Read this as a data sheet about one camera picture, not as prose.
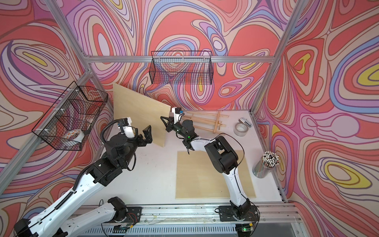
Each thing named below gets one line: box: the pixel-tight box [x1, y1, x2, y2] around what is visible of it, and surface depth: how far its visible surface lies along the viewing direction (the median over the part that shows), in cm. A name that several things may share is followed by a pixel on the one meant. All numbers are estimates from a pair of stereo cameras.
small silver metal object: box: [238, 117, 252, 128], surface depth 113 cm
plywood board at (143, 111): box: [113, 82, 172, 148], surface depth 89 cm
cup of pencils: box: [252, 151, 281, 179], surface depth 76 cm
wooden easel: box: [182, 110, 229, 136], surface depth 110 cm
